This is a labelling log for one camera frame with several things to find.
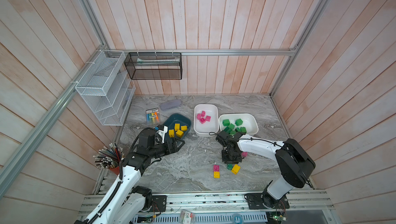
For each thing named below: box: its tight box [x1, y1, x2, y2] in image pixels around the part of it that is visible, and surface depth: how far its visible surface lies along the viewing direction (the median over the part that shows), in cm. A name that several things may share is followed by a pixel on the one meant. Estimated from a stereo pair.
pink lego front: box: [212, 164, 221, 172], surface depth 85 cm
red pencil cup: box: [92, 142, 126, 175], surface depth 76 cm
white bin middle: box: [193, 103, 220, 137], surface depth 106 cm
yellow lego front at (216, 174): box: [213, 171, 221, 179], surface depth 83 cm
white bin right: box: [218, 113, 259, 135], surface depth 103 cm
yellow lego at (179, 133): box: [175, 129, 184, 138], surface depth 97 cm
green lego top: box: [234, 118, 243, 127], surface depth 103 cm
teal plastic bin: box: [163, 113, 192, 140], surface depth 101 cm
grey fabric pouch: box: [159, 99, 182, 111], surface depth 113 cm
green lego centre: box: [222, 119, 230, 127], surface depth 105 cm
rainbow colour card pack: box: [145, 107, 160, 125], surface depth 109 cm
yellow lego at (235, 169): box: [231, 164, 241, 175], surface depth 84 cm
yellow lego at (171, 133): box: [168, 129, 175, 138], surface depth 97 cm
